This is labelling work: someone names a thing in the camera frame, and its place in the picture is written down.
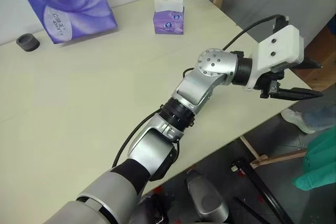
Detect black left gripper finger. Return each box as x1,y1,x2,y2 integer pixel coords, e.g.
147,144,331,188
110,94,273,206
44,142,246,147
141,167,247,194
289,57,323,70
272,87,324,102

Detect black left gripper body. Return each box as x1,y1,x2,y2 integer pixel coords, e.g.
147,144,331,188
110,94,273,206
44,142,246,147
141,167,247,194
253,70,286,99

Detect green shorts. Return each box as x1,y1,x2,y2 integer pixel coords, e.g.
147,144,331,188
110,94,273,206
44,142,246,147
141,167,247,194
293,126,336,191

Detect white sneaker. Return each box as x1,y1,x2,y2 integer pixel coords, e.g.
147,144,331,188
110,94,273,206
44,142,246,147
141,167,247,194
281,108,317,134

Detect blue jeans leg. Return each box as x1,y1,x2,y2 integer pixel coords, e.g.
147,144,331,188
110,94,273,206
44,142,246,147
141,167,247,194
301,97,336,131

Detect black metal table leg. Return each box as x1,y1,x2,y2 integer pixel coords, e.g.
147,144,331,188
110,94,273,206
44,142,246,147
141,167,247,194
230,156,295,224

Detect small purple tissue box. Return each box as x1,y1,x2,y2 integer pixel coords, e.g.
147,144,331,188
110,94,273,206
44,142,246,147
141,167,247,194
152,0,185,36

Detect grey rounded robot knee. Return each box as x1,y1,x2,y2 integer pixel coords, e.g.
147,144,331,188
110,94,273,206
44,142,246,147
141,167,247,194
185,169,230,222

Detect large purple tissue pack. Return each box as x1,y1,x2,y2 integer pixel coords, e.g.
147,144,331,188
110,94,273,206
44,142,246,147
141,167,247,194
12,0,118,45

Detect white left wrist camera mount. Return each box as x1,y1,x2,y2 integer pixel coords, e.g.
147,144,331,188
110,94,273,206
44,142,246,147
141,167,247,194
245,24,306,91

